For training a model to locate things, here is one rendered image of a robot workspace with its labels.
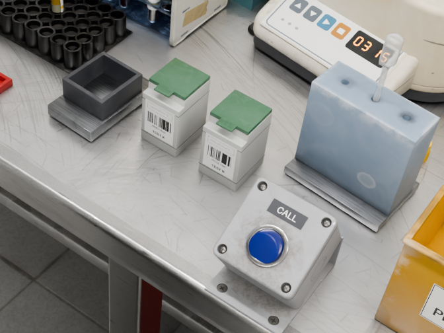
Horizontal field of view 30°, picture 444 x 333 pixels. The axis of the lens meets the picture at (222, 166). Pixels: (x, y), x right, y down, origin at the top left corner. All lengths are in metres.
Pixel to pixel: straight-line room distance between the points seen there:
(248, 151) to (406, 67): 0.19
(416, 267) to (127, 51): 0.40
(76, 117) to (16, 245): 1.06
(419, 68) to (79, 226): 0.35
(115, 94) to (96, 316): 0.98
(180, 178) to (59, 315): 0.99
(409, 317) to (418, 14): 0.29
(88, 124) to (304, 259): 0.26
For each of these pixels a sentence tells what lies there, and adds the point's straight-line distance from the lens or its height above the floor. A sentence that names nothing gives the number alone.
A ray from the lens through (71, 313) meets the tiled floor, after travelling 1.69.
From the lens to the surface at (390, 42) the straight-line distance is 0.65.
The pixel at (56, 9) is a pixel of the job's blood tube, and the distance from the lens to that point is 0.86.
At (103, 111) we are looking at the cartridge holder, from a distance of 0.75.
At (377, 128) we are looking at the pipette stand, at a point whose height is 0.97.
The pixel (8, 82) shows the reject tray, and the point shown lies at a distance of 0.81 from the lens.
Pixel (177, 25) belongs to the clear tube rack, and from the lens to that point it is 0.85.
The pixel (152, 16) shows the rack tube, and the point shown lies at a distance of 0.87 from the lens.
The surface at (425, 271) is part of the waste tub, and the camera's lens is 0.60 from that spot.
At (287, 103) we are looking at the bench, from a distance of 0.82.
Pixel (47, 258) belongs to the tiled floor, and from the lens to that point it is 1.78.
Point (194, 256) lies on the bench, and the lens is 0.68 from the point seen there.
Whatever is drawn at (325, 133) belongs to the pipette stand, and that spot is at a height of 0.93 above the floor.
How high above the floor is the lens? 1.41
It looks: 46 degrees down
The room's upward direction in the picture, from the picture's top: 8 degrees clockwise
